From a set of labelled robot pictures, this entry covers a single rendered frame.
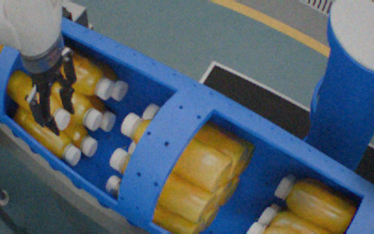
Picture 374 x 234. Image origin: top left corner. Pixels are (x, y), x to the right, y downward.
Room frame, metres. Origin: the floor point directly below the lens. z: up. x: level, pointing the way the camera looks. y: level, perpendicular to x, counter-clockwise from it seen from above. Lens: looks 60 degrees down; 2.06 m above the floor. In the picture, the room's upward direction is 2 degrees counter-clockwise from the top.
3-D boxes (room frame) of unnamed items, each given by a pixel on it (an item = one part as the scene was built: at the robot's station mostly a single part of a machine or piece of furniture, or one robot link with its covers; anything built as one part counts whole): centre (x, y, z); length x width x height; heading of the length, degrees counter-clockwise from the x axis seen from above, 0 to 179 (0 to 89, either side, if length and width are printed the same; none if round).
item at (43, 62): (0.56, 0.24, 1.36); 0.09 x 0.09 x 0.06
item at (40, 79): (0.56, 0.25, 1.29); 0.08 x 0.07 x 0.09; 146
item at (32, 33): (0.56, 0.26, 1.47); 0.13 x 0.11 x 0.16; 80
